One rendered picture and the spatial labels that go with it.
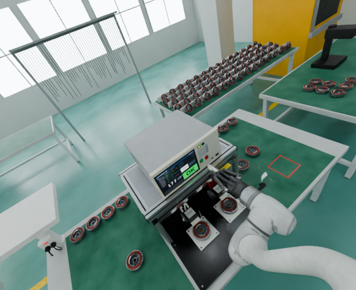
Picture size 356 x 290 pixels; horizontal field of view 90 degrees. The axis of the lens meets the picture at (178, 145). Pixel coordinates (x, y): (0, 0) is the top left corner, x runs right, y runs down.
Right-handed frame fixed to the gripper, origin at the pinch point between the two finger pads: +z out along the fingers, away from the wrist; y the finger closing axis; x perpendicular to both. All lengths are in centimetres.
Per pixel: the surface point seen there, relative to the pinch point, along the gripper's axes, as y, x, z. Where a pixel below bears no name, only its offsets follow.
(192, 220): -21.7, -28.7, 1.0
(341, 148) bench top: 97, -44, -26
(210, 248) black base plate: -22.9, -41.1, -13.1
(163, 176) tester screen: -23.6, 8.5, 9.4
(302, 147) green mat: 82, -43, -7
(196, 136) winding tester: 3.7, 13.6, 13.7
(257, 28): 327, -28, 215
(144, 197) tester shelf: -36.5, -6.5, 19.2
